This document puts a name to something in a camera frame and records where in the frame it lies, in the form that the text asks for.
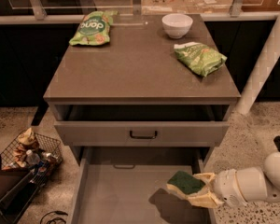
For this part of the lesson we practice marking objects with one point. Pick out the open grey middle drawer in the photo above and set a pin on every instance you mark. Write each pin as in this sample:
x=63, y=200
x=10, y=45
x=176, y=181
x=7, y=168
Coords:
x=127, y=185

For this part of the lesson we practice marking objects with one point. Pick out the grey drawer cabinet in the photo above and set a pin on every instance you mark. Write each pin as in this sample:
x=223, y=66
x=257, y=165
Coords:
x=137, y=67

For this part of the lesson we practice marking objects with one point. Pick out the grey top drawer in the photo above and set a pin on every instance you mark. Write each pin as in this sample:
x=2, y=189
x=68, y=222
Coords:
x=142, y=126

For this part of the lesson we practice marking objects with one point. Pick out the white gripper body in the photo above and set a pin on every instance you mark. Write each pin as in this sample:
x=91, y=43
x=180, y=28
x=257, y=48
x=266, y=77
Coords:
x=226, y=186

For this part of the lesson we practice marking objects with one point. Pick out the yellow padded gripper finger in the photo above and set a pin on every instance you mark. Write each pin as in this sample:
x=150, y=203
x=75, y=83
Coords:
x=207, y=178
x=206, y=200

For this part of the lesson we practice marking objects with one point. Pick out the green and yellow sponge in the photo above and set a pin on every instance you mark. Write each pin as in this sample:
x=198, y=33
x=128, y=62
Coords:
x=184, y=184

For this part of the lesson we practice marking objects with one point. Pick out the green snack bag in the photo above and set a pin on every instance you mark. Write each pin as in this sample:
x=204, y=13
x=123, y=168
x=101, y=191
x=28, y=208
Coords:
x=199, y=58

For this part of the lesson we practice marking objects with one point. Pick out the dark bin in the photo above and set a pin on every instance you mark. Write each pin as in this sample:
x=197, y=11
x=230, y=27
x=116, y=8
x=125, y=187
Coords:
x=16, y=192

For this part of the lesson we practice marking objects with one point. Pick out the plastic water bottle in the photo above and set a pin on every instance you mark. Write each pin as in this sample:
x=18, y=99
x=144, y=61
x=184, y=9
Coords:
x=32, y=158

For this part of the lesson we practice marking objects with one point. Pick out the wire basket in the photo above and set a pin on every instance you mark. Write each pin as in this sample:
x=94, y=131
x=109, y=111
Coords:
x=41, y=158

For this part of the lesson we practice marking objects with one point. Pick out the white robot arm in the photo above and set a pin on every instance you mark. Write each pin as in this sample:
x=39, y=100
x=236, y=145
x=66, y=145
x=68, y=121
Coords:
x=239, y=187

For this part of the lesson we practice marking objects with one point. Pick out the white ceramic bowl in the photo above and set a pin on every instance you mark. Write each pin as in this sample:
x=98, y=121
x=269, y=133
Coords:
x=176, y=25

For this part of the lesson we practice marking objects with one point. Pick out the crumpled paper bag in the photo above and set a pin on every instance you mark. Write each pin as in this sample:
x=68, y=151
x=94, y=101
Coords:
x=26, y=141

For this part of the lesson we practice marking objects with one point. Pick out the green chip bag with logo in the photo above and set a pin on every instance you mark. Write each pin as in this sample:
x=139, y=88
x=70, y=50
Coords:
x=94, y=29

